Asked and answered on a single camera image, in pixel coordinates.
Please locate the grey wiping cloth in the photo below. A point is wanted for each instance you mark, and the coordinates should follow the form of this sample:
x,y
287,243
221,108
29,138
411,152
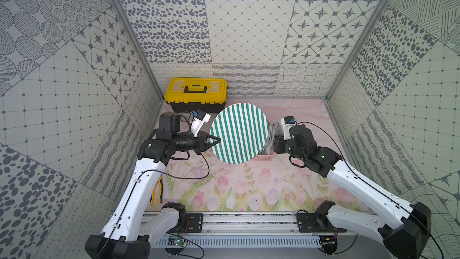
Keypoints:
x,y
275,130

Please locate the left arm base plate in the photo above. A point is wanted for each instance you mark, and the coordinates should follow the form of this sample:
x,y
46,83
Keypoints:
x,y
189,223

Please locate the yellow black toolbox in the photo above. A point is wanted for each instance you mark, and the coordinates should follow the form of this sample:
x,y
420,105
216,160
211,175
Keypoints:
x,y
190,94

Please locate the green striped plate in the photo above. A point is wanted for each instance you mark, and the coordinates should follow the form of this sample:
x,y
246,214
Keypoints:
x,y
243,131

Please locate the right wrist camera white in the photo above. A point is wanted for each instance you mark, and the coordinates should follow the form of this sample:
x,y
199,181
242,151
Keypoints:
x,y
287,123

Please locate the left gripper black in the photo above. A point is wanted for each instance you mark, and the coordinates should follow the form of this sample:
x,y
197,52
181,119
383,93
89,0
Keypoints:
x,y
200,142

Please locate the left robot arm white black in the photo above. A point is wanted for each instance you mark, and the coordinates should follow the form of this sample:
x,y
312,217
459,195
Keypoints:
x,y
124,237

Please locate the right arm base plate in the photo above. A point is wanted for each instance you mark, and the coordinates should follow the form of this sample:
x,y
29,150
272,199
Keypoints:
x,y
314,223

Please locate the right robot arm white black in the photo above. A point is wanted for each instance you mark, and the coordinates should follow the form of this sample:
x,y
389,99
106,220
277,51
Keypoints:
x,y
403,228

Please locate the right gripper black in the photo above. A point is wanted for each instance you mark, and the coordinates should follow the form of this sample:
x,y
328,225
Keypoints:
x,y
278,144

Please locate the small circuit board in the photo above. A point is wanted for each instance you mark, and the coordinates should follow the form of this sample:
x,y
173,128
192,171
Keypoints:
x,y
175,245

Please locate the pink perforated basket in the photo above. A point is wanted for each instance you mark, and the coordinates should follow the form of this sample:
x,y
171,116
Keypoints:
x,y
264,157

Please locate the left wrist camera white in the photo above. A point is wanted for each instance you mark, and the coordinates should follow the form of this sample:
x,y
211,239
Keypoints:
x,y
199,119

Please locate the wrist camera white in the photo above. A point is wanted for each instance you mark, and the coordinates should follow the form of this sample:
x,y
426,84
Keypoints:
x,y
287,123
199,119

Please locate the aluminium mounting rail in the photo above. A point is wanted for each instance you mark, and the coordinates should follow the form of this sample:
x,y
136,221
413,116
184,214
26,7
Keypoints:
x,y
279,229

